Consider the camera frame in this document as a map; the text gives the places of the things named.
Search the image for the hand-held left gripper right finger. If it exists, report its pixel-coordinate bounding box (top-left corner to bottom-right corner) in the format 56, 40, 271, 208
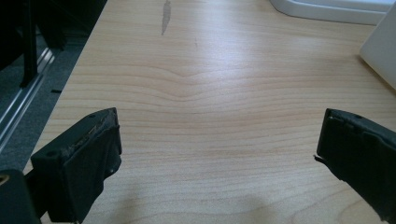
313, 107, 396, 224

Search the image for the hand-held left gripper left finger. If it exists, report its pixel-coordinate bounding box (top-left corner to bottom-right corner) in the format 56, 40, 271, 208
30, 106, 123, 224

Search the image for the white box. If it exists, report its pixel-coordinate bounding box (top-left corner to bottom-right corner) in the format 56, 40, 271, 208
359, 2, 396, 91

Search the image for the black stand leg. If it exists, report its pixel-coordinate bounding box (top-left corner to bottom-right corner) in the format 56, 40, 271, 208
19, 0, 39, 89

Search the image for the white tray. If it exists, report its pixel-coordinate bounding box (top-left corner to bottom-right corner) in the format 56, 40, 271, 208
269, 0, 396, 26

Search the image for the aluminium floor rail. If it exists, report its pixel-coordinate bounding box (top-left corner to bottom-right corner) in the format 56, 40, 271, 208
0, 46, 56, 153

